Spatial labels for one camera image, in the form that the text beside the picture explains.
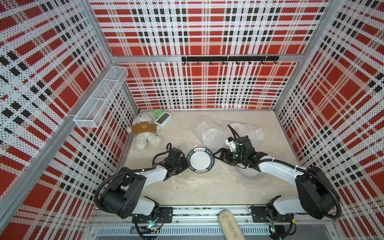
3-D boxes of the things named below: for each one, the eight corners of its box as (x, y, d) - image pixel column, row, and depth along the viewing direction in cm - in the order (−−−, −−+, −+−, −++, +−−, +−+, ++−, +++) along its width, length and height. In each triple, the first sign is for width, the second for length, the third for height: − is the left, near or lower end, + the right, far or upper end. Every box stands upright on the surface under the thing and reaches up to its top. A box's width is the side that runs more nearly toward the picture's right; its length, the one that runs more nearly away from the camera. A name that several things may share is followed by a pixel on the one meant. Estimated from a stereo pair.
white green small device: (155, 125, 114) (153, 121, 110) (166, 114, 121) (165, 110, 117) (163, 130, 111) (162, 126, 107) (174, 119, 118) (174, 115, 114)
